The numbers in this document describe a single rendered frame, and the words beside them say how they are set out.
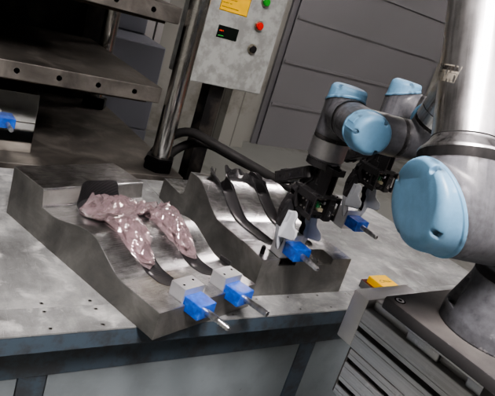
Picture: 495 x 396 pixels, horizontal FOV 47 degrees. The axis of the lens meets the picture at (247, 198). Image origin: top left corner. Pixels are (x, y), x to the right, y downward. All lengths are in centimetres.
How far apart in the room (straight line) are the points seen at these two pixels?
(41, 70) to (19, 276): 76
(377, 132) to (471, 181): 33
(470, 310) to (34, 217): 85
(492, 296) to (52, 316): 68
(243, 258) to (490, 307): 59
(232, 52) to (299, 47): 411
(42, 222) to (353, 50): 564
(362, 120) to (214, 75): 105
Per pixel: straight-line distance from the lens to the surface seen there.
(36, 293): 107
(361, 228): 147
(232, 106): 556
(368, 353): 95
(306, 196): 114
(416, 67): 748
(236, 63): 202
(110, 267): 106
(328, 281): 135
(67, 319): 102
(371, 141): 101
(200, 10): 177
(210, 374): 129
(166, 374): 122
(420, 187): 72
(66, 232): 116
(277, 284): 126
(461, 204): 70
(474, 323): 83
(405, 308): 85
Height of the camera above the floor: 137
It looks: 18 degrees down
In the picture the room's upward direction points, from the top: 18 degrees clockwise
